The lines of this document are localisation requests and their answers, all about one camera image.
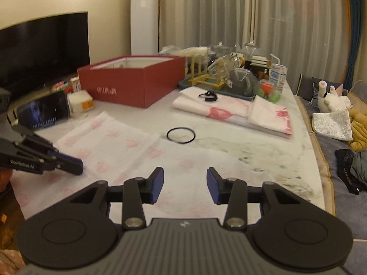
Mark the white power bank orange label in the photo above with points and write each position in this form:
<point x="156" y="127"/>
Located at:
<point x="80" y="100"/>

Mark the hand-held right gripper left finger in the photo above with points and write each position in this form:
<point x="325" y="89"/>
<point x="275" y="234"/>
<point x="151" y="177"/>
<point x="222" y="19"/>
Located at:
<point x="156" y="184"/>

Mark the large folded pink-print cloth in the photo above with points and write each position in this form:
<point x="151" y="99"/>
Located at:
<point x="206" y="108"/>

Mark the yellow plush cat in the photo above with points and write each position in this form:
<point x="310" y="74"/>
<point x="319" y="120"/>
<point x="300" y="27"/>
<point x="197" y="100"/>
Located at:
<point x="358" y="129"/>

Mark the grey towel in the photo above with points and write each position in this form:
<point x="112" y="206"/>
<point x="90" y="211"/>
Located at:
<point x="331" y="124"/>

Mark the smartphone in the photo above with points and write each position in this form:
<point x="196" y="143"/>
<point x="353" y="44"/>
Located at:
<point x="43" y="110"/>

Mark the milk carton with straw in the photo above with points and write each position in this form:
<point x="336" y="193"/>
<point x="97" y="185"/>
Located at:
<point x="278" y="73"/>

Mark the grey-blue drying tray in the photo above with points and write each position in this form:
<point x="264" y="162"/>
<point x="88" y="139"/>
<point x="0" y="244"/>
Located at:
<point x="243" y="96"/>

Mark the black garment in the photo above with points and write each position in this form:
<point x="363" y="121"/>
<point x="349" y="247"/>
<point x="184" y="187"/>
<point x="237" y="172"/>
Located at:
<point x="344" y="166"/>

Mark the sheer white curtain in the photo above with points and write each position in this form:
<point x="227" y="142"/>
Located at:
<point x="243" y="11"/>

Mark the white tower air conditioner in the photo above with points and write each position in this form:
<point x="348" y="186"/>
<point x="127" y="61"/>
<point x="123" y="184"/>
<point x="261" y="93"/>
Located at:
<point x="144" y="17"/>

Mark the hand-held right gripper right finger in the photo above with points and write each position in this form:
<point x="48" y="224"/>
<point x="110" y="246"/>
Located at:
<point x="213" y="186"/>

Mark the glass jar with lid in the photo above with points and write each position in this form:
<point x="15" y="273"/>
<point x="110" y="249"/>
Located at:
<point x="220" y="50"/>

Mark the white plush cat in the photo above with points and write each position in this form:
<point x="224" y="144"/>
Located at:
<point x="332" y="100"/>

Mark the grey garment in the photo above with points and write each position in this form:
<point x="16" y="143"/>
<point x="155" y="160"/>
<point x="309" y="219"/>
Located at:
<point x="361" y="167"/>

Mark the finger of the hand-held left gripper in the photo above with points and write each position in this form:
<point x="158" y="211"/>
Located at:
<point x="68" y="170"/>
<point x="70" y="160"/>

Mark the red cardboard box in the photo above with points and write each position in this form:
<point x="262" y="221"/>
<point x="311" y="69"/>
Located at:
<point x="129" y="86"/>

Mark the clear plastic bag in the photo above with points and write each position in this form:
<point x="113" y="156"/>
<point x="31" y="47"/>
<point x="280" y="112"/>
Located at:
<point x="186" y="52"/>

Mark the orange toy in clear box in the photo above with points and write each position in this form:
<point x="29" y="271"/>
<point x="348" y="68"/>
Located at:
<point x="268" y="90"/>

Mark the black television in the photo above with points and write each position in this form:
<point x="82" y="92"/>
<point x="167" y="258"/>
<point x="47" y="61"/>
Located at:
<point x="43" y="48"/>

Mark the white pink-printed shopping bag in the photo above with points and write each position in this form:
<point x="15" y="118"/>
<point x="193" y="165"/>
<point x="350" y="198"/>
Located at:
<point x="114" y="146"/>

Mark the small folded pink-print cloth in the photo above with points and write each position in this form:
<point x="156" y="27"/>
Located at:
<point x="269" y="117"/>

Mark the blue curtain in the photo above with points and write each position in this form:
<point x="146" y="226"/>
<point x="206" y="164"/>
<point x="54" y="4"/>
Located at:
<point x="357" y="34"/>

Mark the glass teapot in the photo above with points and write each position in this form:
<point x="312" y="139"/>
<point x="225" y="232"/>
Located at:
<point x="252" y="50"/>

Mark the wooden cup rack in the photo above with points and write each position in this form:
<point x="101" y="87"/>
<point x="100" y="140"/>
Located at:
<point x="206" y="77"/>

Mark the black striped white mug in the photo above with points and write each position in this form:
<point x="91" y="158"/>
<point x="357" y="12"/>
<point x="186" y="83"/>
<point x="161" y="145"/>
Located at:
<point x="259" y="61"/>

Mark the smoky glass pitcher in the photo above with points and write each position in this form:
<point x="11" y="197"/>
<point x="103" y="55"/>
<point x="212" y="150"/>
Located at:
<point x="243" y="81"/>

